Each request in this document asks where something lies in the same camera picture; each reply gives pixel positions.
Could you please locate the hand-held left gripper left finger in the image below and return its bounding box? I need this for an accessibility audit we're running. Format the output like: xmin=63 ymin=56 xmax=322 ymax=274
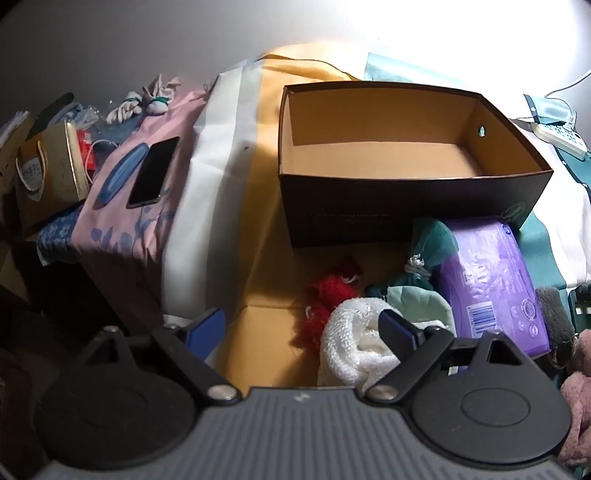
xmin=88 ymin=308 xmax=243 ymax=408

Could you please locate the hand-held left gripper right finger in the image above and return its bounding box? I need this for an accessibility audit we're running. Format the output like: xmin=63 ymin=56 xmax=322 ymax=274
xmin=364 ymin=308 xmax=527 ymax=407

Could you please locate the light green cloth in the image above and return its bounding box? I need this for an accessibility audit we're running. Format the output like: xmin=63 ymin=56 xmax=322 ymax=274
xmin=387 ymin=285 xmax=458 ymax=337

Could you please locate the white towel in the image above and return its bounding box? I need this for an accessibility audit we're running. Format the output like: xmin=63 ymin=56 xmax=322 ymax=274
xmin=316 ymin=298 xmax=455 ymax=388

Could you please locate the red knitted cloth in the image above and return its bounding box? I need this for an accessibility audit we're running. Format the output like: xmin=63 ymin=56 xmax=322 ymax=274
xmin=291 ymin=258 xmax=365 ymax=354

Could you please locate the teal mesh bath pouf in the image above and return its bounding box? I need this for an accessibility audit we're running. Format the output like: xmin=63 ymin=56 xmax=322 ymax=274
xmin=406 ymin=217 xmax=460 ymax=289

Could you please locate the dark cardboard box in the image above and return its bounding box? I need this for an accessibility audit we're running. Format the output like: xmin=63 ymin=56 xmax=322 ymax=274
xmin=277 ymin=82 xmax=555 ymax=250

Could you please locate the grey fuzzy sock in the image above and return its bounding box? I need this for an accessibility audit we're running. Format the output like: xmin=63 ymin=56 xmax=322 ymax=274
xmin=536 ymin=287 xmax=577 ymax=369

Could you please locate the pink plush toy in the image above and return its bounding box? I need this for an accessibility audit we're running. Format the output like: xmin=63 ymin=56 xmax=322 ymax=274
xmin=556 ymin=330 xmax=591 ymax=469

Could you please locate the purple plastic packet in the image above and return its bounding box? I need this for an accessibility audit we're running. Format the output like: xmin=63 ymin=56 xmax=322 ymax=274
xmin=436 ymin=219 xmax=552 ymax=372

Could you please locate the pink floral bedding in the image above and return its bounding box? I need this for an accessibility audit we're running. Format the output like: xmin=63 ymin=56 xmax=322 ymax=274
xmin=71 ymin=85 xmax=218 ymax=319

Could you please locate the black smartphone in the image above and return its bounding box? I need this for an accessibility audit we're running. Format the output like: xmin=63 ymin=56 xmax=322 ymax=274
xmin=127 ymin=136 xmax=181 ymax=209

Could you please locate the blue floral cloth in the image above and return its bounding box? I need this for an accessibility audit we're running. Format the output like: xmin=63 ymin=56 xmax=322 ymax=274
xmin=36 ymin=203 xmax=88 ymax=266

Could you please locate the red packet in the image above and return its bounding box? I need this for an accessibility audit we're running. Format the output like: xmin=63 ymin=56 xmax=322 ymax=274
xmin=76 ymin=130 xmax=98 ymax=171

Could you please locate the gold paper gift bag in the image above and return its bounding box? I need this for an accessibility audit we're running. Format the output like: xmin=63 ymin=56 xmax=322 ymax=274
xmin=14 ymin=121 xmax=90 ymax=236

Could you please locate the white cloth bundle green band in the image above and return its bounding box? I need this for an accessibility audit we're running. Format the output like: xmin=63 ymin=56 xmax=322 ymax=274
xmin=141 ymin=74 xmax=181 ymax=114

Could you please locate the white glove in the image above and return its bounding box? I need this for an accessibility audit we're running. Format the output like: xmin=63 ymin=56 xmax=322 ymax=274
xmin=106 ymin=91 xmax=144 ymax=124

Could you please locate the clear plastic bag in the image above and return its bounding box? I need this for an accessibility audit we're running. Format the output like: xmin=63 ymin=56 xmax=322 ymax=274
xmin=65 ymin=102 xmax=100 ymax=132

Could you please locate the white power strip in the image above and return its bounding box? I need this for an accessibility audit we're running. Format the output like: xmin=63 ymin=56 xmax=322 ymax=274
xmin=529 ymin=111 xmax=591 ymax=155

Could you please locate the dark slipper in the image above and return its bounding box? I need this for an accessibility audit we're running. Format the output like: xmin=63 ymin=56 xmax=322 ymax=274
xmin=28 ymin=92 xmax=75 ymax=139

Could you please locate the stack of white papers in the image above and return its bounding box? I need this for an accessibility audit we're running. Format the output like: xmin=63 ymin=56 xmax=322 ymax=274
xmin=0 ymin=111 xmax=31 ymax=148

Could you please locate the thin white cord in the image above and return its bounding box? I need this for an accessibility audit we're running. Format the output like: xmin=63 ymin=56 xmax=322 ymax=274
xmin=84 ymin=138 xmax=121 ymax=181

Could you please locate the white power cable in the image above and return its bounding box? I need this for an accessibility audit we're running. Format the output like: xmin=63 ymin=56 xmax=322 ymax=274
xmin=545 ymin=69 xmax=591 ymax=100

